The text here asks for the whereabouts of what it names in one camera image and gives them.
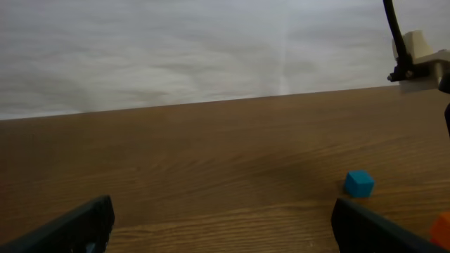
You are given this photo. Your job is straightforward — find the orange cube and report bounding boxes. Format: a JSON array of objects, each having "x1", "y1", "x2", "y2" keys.
[{"x1": 430, "y1": 211, "x2": 450, "y2": 252}]

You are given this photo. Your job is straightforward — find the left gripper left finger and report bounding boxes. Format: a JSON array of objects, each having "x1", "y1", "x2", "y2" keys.
[{"x1": 0, "y1": 195, "x2": 116, "y2": 253}]

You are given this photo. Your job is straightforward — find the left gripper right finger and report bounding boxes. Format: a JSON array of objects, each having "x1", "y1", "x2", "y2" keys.
[{"x1": 330, "y1": 197, "x2": 450, "y2": 253}]

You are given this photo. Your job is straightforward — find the black cable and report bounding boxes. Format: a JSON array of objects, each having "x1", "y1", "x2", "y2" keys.
[{"x1": 382, "y1": 0, "x2": 415, "y2": 83}]

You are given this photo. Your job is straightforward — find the blue cube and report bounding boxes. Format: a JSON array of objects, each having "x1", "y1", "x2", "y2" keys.
[{"x1": 343, "y1": 169, "x2": 376, "y2": 199}]

